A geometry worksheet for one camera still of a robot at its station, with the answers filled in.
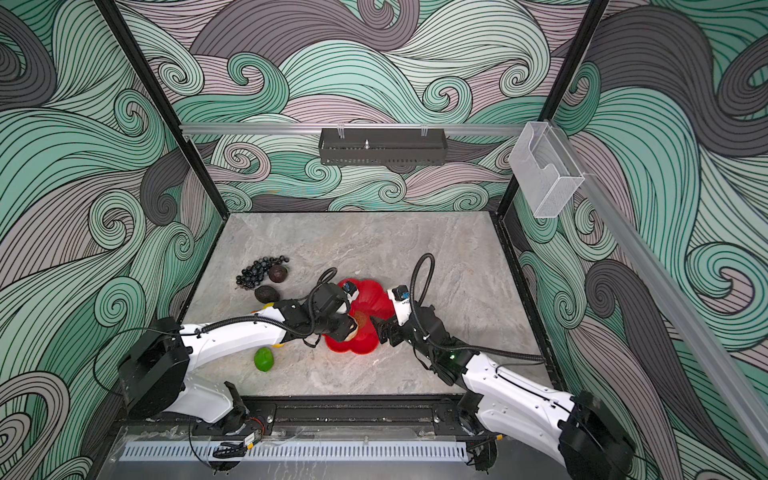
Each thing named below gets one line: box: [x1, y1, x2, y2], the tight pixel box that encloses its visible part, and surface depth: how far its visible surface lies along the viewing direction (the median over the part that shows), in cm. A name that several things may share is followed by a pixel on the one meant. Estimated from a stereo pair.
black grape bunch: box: [235, 255, 290, 290], surface depth 100 cm
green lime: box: [254, 347, 275, 373], surface depth 81 cm
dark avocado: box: [254, 285, 280, 303], surface depth 94 cm
